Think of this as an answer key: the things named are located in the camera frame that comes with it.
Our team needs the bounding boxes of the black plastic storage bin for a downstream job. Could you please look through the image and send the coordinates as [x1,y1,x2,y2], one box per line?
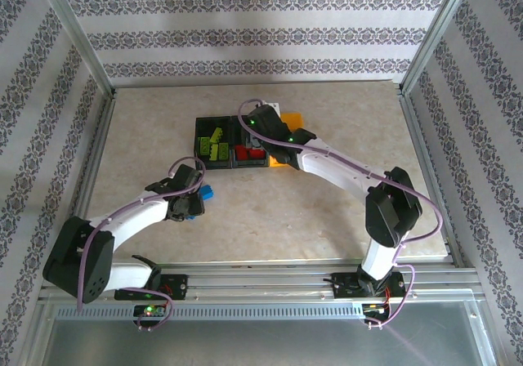
[230,114,270,170]
[194,115,235,172]

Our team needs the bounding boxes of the yellow plastic storage bin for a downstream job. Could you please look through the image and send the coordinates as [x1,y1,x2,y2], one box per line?
[267,111,307,170]

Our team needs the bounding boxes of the left controller board with LED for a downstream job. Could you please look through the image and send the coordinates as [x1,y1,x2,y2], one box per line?
[133,304,167,318]

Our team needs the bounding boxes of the grey metal panel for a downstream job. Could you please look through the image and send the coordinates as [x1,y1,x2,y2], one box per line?
[38,300,502,366]

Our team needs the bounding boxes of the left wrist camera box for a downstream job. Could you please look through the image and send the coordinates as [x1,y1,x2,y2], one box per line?
[175,164,204,190]

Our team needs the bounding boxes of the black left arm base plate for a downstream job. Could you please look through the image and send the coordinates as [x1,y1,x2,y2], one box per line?
[114,274,190,301]

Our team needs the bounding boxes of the red wire at left base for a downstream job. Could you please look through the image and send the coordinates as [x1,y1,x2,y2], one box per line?
[159,283,177,308]

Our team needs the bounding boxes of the red wire at base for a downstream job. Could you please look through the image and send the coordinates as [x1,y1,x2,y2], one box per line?
[382,286,400,308]
[159,283,177,308]

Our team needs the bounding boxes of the aluminium side rail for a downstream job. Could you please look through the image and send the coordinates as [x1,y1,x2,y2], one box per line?
[55,90,119,271]
[396,87,467,269]

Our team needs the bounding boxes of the aluminium mounting rail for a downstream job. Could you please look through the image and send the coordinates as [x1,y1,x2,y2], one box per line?
[38,259,485,304]

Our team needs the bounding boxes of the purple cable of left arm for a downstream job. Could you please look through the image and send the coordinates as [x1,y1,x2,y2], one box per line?
[75,156,208,333]

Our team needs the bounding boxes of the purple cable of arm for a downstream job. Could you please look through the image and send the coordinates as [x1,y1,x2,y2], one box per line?
[75,156,208,333]
[238,98,445,330]

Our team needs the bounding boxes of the grey slotted cable duct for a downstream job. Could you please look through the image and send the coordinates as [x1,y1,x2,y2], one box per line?
[52,303,369,321]

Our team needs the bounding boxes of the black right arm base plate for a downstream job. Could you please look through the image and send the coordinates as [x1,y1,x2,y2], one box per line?
[331,271,408,301]

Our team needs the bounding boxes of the aluminium frame post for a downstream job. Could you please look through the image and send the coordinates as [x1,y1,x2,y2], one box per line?
[34,0,116,97]
[398,0,477,96]

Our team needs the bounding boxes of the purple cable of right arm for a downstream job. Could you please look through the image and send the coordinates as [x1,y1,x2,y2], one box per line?
[238,98,445,330]

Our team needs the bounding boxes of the red wire at right base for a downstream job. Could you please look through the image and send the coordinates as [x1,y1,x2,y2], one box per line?
[382,286,400,308]

